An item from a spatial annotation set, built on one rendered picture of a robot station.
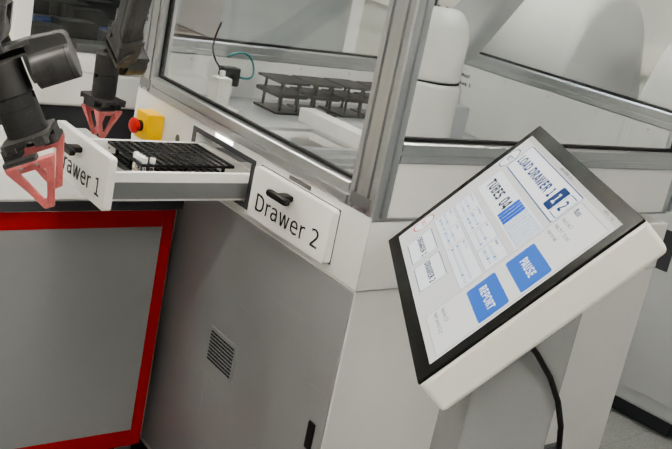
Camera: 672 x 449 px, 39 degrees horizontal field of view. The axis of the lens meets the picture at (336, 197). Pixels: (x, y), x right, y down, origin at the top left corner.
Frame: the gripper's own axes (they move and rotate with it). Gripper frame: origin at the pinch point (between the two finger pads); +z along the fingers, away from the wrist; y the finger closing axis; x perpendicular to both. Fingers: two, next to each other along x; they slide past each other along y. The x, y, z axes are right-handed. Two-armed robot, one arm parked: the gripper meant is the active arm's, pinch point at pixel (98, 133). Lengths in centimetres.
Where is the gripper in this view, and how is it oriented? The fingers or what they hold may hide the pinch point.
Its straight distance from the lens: 236.0
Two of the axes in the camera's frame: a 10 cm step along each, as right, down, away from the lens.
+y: -7.2, -3.4, 6.1
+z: -1.9, 9.4, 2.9
